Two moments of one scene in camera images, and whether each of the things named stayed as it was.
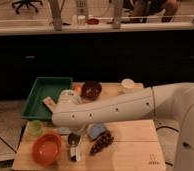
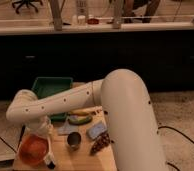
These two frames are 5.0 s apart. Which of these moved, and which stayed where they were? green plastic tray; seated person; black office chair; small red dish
Moved: seated person
Stayed: small red dish; green plastic tray; black office chair
